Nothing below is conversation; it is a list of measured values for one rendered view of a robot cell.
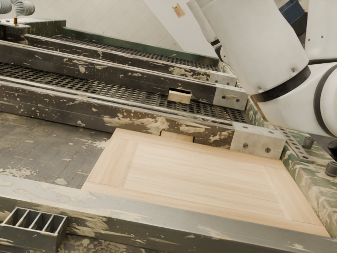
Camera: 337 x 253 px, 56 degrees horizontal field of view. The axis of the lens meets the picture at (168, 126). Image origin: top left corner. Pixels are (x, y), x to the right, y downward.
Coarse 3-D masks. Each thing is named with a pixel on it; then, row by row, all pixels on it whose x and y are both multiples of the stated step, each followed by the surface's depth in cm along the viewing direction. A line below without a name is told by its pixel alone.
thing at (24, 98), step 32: (0, 96) 75; (32, 96) 74; (64, 96) 74; (96, 96) 78; (96, 128) 76; (128, 128) 76; (160, 128) 76; (192, 128) 75; (224, 128) 75; (256, 128) 79
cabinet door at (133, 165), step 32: (128, 160) 62; (160, 160) 65; (192, 160) 68; (224, 160) 71; (256, 160) 74; (96, 192) 50; (128, 192) 51; (160, 192) 54; (192, 192) 56; (224, 192) 58; (256, 192) 60; (288, 192) 62; (288, 224) 52; (320, 224) 53
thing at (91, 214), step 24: (0, 192) 42; (24, 192) 43; (48, 192) 44; (72, 192) 45; (0, 216) 42; (72, 216) 42; (96, 216) 42; (120, 216) 42; (144, 216) 43; (168, 216) 44; (192, 216) 45; (216, 216) 46; (120, 240) 43; (144, 240) 43; (168, 240) 42; (192, 240) 42; (216, 240) 42; (240, 240) 42; (264, 240) 43; (288, 240) 44; (312, 240) 45; (336, 240) 46
